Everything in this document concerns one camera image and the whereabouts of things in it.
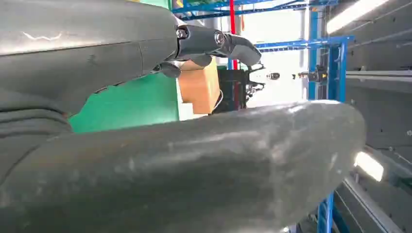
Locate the black zipped case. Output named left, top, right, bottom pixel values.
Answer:
left=211, top=66, right=248, bottom=114

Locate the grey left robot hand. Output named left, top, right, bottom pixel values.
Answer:
left=0, top=0, right=367, bottom=233

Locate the long ceiling light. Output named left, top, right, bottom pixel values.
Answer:
left=326, top=0, right=390, bottom=35

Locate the green table mat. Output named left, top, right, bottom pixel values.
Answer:
left=68, top=72, right=180, bottom=133

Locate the small ceiling light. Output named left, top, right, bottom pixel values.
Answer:
left=353, top=151, right=385, bottom=183

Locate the brown cardboard box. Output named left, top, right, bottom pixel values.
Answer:
left=178, top=57, right=222, bottom=115

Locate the red pole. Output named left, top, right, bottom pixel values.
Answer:
left=229, top=0, right=240, bottom=70

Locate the blue metal shelving rack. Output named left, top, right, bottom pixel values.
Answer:
left=171, top=0, right=355, bottom=233

